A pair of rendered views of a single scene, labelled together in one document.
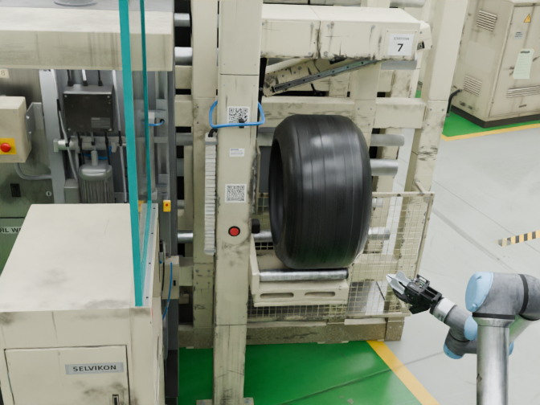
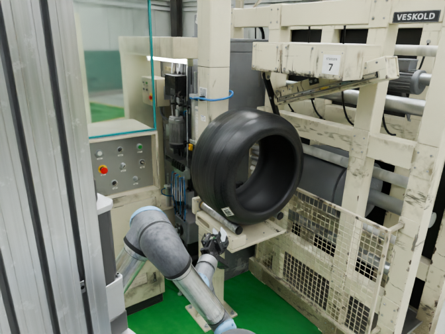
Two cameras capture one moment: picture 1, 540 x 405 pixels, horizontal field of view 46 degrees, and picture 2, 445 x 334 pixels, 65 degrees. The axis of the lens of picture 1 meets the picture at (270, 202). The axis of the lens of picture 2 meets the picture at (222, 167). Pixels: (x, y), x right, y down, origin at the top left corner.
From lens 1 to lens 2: 212 cm
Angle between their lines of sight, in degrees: 58
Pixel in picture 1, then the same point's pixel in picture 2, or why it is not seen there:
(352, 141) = (240, 122)
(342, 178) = (214, 142)
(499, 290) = (137, 219)
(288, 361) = (285, 320)
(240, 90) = (203, 77)
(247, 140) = (206, 111)
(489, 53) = not seen: outside the picture
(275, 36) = (259, 55)
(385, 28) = (320, 50)
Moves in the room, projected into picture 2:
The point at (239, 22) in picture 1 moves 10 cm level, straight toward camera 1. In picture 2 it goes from (202, 32) to (185, 31)
